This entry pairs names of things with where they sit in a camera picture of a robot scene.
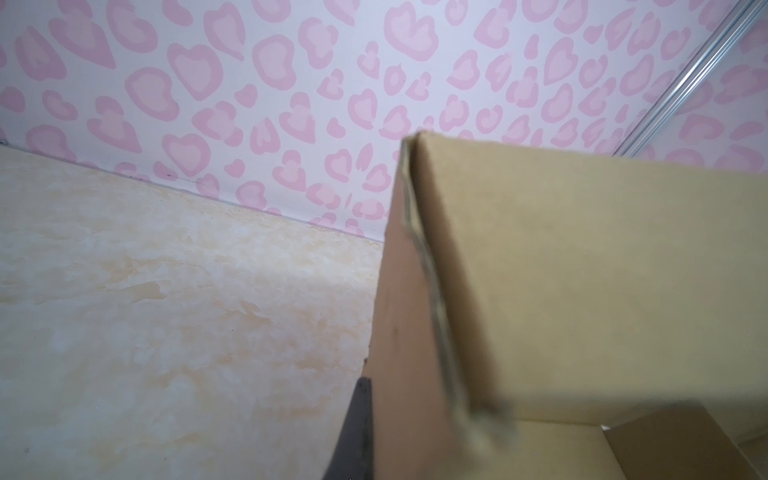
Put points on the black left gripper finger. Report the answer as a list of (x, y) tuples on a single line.
[(353, 456)]

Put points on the brown cardboard paper box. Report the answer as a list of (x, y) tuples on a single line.
[(543, 314)]

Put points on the aluminium back right corner post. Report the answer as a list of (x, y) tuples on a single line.
[(734, 26)]

